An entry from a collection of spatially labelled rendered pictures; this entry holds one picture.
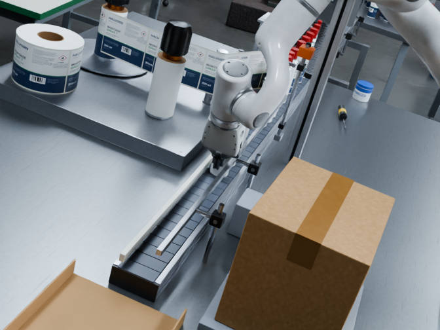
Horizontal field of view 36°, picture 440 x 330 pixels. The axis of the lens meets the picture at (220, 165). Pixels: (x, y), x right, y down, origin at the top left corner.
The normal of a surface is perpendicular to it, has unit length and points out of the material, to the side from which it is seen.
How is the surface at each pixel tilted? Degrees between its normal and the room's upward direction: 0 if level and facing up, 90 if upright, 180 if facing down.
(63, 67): 90
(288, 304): 90
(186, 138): 0
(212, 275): 0
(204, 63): 90
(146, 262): 0
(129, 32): 90
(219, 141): 112
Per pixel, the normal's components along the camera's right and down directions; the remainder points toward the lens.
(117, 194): 0.25, -0.85
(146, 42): -0.42, 0.34
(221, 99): -0.69, 0.47
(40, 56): -0.07, 0.47
